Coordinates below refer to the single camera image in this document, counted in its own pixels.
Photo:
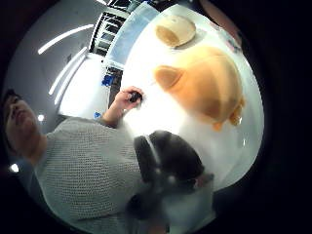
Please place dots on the small black object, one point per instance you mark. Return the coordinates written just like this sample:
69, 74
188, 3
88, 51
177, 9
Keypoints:
135, 97

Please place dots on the blue object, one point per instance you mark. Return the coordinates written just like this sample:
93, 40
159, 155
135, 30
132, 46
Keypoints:
107, 80

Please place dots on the translucent glass partition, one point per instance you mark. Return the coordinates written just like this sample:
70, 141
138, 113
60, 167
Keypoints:
130, 35

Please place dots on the long ceiling light strip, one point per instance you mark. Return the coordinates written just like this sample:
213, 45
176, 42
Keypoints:
70, 81
66, 71
63, 38

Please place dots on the black framed window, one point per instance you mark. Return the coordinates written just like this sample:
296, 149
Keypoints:
105, 32

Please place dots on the orange plush toy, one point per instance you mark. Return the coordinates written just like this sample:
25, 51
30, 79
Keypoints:
208, 84

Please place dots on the beige wooden bowl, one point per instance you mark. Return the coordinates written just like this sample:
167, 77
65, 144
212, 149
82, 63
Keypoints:
177, 30

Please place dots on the the person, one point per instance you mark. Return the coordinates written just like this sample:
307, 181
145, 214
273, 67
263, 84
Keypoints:
84, 169

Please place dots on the round ceiling spot light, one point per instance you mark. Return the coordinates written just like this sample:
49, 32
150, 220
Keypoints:
40, 117
14, 167

